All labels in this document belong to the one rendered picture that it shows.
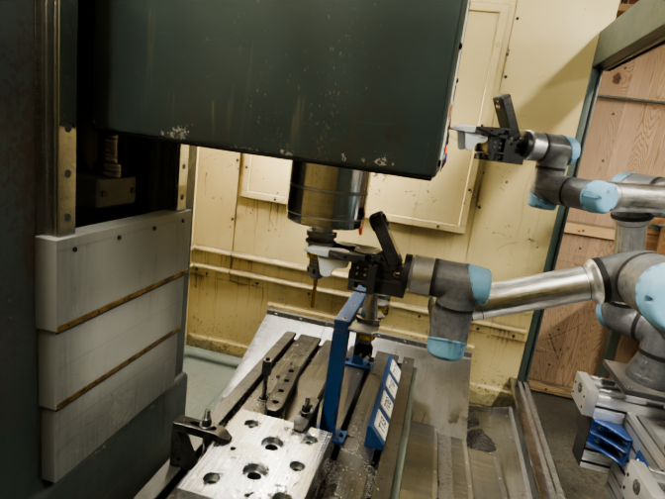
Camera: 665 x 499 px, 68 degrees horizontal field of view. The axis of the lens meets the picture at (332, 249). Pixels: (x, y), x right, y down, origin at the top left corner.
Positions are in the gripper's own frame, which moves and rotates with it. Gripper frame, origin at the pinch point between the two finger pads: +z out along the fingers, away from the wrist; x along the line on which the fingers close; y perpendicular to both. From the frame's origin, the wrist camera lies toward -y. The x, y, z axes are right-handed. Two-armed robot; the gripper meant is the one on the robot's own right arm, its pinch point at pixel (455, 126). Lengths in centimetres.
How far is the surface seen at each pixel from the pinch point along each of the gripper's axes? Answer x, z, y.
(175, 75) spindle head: -12, 64, -1
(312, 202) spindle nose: -21.4, 39.1, 18.5
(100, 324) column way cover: -3, 77, 51
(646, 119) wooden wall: 148, -221, -30
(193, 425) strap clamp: -11, 57, 71
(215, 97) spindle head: -16, 58, 2
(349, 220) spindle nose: -22.5, 31.7, 21.1
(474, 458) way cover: 8, -33, 102
